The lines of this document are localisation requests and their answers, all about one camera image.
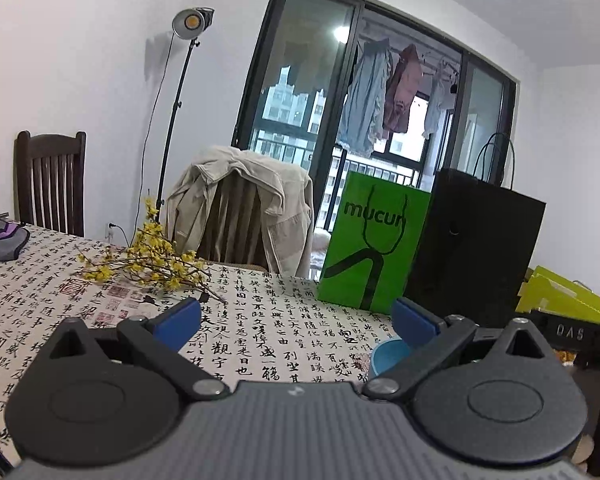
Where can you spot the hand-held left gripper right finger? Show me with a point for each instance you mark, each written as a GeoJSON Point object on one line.
{"type": "Point", "coordinates": [412, 322]}

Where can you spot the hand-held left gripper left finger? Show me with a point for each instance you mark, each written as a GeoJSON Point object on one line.
{"type": "Point", "coordinates": [180, 322]}

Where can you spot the blue bowl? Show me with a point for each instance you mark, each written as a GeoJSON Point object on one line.
{"type": "Point", "coordinates": [387, 355]}

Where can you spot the yellow-green snack box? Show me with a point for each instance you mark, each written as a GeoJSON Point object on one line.
{"type": "Point", "coordinates": [560, 290]}

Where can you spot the green paper bag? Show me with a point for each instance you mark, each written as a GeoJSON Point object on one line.
{"type": "Point", "coordinates": [380, 260]}

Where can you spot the yellow flower branch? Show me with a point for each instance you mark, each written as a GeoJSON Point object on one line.
{"type": "Point", "coordinates": [155, 255]}

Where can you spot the calligraphy printed tablecloth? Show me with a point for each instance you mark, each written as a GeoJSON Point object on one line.
{"type": "Point", "coordinates": [260, 320]}

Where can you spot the black paper bag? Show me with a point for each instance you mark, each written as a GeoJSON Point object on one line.
{"type": "Point", "coordinates": [480, 250]}

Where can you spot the wooden chair tan seat cushion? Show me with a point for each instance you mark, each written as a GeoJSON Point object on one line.
{"type": "Point", "coordinates": [235, 220]}

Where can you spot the beige jacket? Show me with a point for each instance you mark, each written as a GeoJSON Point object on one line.
{"type": "Point", "coordinates": [290, 210]}

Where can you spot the dark wooden slat chair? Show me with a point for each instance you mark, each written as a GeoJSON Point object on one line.
{"type": "Point", "coordinates": [50, 185]}

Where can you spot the grey purple pouch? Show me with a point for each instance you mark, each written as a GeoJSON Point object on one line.
{"type": "Point", "coordinates": [0, 242]}

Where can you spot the hanging white garment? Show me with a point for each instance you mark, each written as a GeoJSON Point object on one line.
{"type": "Point", "coordinates": [434, 110]}

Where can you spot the hanging light blue garment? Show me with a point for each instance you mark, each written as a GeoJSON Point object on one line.
{"type": "Point", "coordinates": [365, 100]}

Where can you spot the hanging pink garment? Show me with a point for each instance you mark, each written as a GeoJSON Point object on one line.
{"type": "Point", "coordinates": [402, 90]}

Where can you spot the black framed glass door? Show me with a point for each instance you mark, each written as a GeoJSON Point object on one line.
{"type": "Point", "coordinates": [346, 85]}

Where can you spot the black studio light stand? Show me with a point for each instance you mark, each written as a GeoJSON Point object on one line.
{"type": "Point", "coordinates": [192, 22]}

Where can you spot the white wall socket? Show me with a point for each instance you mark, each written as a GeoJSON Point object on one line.
{"type": "Point", "coordinates": [111, 227]}

